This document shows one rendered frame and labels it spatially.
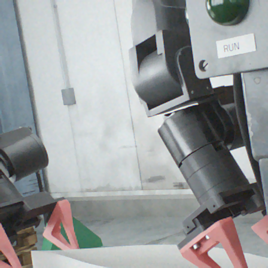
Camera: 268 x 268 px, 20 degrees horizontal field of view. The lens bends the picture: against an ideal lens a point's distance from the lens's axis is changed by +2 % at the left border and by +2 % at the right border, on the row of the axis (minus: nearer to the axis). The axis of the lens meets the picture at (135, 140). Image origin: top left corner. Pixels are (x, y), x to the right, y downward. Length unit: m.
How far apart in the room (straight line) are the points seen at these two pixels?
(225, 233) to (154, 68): 0.20
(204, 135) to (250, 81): 0.26
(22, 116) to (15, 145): 7.96
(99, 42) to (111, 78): 0.40
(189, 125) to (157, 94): 0.05
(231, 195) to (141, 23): 0.21
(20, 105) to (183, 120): 8.32
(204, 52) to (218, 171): 0.30
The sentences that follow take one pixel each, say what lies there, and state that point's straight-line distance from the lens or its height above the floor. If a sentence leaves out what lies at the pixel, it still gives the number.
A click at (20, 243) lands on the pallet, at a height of 0.19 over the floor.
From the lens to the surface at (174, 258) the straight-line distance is 0.97.
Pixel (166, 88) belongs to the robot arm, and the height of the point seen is 1.24.
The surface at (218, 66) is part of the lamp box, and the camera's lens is 0.52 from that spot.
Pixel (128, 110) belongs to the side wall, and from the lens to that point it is 8.11.
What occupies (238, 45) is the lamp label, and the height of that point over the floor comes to 1.26.
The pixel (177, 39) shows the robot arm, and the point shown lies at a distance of 0.83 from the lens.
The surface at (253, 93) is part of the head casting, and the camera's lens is 0.56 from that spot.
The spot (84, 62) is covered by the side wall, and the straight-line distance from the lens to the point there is 8.55.
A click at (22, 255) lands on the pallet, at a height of 0.11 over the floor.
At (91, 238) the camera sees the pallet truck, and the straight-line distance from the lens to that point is 6.35.
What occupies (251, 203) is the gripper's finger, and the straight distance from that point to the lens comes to 0.81.
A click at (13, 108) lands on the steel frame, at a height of 1.34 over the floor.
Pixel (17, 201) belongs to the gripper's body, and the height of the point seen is 1.12.
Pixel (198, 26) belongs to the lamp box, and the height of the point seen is 1.27.
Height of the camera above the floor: 1.23
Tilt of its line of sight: 3 degrees down
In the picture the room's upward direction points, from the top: 9 degrees counter-clockwise
